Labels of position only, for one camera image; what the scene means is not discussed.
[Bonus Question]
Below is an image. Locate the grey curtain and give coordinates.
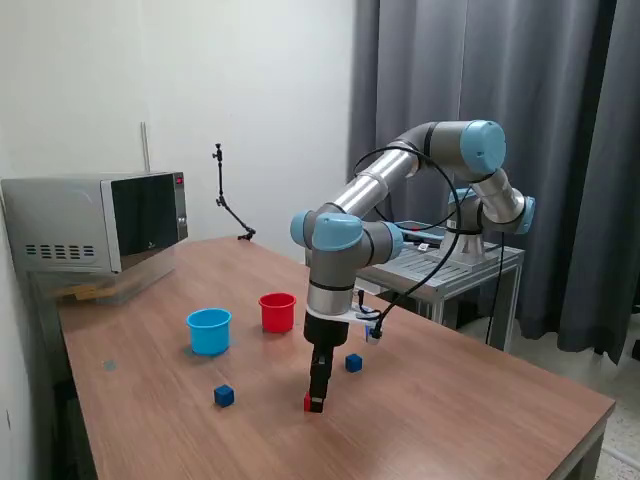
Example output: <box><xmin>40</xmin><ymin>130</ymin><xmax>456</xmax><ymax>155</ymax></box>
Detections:
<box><xmin>347</xmin><ymin>0</ymin><xmax>640</xmax><ymax>366</ymax></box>

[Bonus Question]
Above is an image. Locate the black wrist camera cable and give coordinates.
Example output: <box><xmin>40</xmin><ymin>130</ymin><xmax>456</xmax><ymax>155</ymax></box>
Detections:
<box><xmin>352</xmin><ymin>144</ymin><xmax>484</xmax><ymax>346</ymax></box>

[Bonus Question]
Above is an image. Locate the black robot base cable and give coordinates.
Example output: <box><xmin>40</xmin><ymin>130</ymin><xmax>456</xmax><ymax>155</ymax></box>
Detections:
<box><xmin>484</xmin><ymin>232</ymin><xmax>505</xmax><ymax>346</ymax></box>

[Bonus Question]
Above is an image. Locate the red plastic cup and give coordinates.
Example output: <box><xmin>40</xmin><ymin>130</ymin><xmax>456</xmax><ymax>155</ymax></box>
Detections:
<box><xmin>257</xmin><ymin>292</ymin><xmax>297</xmax><ymax>334</ymax></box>

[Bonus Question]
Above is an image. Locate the blue teach pendant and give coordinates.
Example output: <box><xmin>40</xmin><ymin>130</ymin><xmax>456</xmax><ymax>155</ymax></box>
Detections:
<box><xmin>399</xmin><ymin>219</ymin><xmax>449</xmax><ymax>241</ymax></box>

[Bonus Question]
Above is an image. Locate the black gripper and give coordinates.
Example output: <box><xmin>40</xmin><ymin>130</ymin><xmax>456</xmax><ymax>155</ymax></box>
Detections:
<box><xmin>304</xmin><ymin>317</ymin><xmax>350</xmax><ymax>414</ymax></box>

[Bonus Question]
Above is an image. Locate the blue plastic cup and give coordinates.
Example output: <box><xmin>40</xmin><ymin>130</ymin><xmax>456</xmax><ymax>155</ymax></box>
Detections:
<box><xmin>186</xmin><ymin>308</ymin><xmax>233</xmax><ymax>357</ymax></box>

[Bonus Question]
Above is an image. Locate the wooden block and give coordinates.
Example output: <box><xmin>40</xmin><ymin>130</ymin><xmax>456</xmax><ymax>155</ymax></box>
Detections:
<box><xmin>54</xmin><ymin>282</ymin><xmax>119</xmax><ymax>304</ymax></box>

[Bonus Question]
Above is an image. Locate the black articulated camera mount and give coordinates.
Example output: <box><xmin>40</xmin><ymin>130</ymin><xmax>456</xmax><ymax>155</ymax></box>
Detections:
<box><xmin>211</xmin><ymin>142</ymin><xmax>257</xmax><ymax>242</ymax></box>

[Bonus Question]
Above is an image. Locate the grey metal robot stand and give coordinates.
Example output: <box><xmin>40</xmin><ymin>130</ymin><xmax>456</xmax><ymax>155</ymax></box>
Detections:
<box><xmin>304</xmin><ymin>227</ymin><xmax>526</xmax><ymax>351</ymax></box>

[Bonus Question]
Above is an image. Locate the silver microwave oven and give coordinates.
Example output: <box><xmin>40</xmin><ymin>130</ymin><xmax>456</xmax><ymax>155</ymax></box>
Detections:
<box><xmin>0</xmin><ymin>171</ymin><xmax>190</xmax><ymax>276</ymax></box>

